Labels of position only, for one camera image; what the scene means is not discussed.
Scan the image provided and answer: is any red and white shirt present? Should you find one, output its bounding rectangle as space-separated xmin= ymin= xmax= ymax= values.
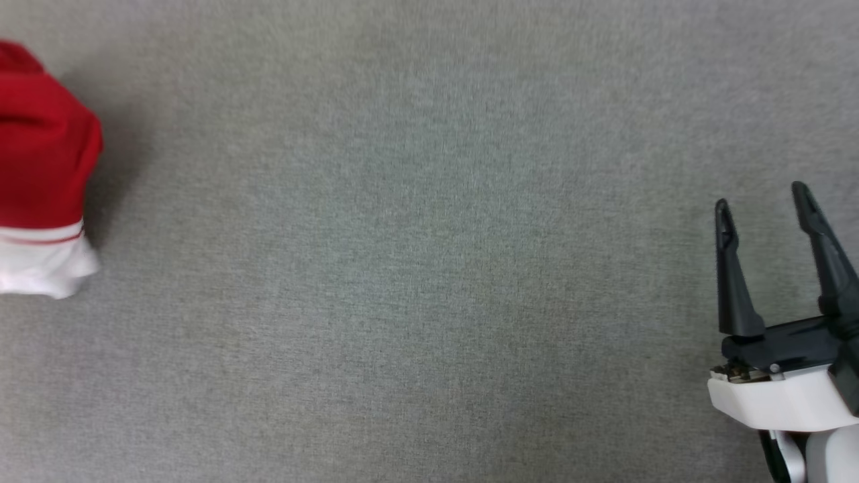
xmin=0 ymin=40 xmax=105 ymax=300

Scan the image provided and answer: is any grey fabric sofa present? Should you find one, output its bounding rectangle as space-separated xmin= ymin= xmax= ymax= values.
xmin=0 ymin=0 xmax=859 ymax=483

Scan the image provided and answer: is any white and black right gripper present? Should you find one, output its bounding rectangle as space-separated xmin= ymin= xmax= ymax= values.
xmin=707 ymin=181 xmax=859 ymax=433

